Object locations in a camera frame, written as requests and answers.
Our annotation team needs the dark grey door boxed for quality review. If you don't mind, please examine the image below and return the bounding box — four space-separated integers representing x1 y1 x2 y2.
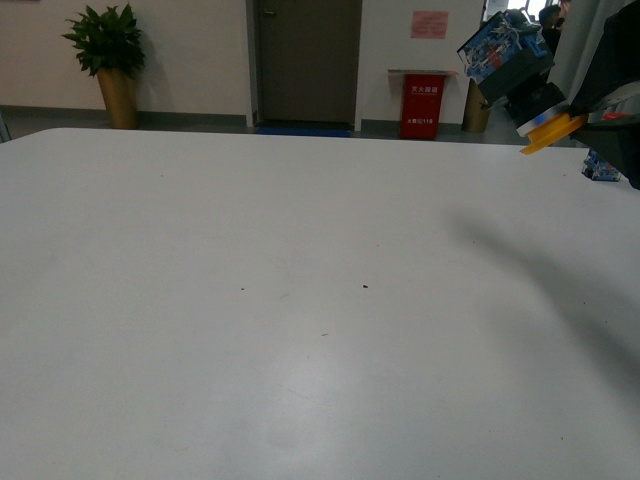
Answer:
255 0 362 125

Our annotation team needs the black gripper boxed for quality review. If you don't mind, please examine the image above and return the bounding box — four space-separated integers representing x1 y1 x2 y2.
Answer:
570 1 639 189

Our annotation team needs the seated person in background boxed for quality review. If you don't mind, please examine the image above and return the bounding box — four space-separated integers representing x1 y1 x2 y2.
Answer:
539 4 564 54

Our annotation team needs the grey curtain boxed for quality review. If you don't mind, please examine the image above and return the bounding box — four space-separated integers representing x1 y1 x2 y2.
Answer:
549 0 631 100

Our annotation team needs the left potted plant gold vase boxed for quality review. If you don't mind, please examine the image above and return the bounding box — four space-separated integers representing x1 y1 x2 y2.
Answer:
63 5 145 130

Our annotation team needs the red fire extinguisher cabinet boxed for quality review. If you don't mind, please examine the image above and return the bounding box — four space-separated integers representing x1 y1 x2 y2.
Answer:
388 69 458 140

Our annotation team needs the potted plant gold vase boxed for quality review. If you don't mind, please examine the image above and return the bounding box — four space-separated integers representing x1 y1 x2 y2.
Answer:
462 80 490 133
63 5 145 130

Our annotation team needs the right potted plant gold vase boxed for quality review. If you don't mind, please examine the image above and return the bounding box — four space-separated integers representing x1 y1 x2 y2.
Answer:
462 80 490 133

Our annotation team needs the pink paper wall notice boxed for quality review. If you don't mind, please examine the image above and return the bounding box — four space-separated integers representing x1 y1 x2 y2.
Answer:
411 10 449 40

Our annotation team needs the red mushroom push button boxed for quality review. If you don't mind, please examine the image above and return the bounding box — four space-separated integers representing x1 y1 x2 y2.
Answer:
581 111 632 182

